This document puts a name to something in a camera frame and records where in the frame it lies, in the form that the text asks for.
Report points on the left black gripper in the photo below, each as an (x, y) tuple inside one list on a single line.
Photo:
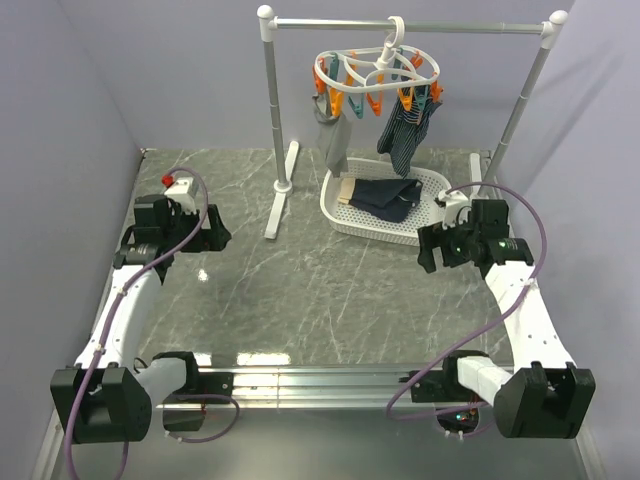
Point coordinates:
[(213, 238)]

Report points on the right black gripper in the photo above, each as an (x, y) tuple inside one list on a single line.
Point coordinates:
[(433, 236)]

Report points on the navy blue underwear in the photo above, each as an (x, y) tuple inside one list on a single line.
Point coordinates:
[(390, 200)]

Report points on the white round clip hanger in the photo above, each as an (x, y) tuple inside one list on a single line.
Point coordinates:
[(359, 78)]

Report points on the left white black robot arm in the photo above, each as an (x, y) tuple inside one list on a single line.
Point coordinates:
[(100, 399)]

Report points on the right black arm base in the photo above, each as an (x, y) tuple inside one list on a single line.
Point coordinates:
[(438, 387)]

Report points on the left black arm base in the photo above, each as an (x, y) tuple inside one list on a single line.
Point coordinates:
[(201, 411)]

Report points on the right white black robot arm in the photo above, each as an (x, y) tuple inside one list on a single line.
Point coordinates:
[(545, 395)]

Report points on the striped hanging underwear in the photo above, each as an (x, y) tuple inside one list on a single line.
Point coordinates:
[(404, 132)]

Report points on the grey hanging underwear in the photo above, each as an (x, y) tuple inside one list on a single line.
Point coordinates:
[(334, 135)]

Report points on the white perforated laundry basket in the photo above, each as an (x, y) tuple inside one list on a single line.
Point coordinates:
[(350, 220)]

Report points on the white metal clothes rack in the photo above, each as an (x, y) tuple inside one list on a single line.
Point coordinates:
[(285, 158)]

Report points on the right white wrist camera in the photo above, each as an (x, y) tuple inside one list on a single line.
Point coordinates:
[(456, 207)]

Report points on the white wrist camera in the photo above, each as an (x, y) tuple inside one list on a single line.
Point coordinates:
[(456, 207), (181, 190)]

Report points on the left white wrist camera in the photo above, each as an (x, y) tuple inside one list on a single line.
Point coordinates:
[(181, 190)]

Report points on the aluminium mounting rail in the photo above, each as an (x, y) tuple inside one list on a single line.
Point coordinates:
[(316, 387)]

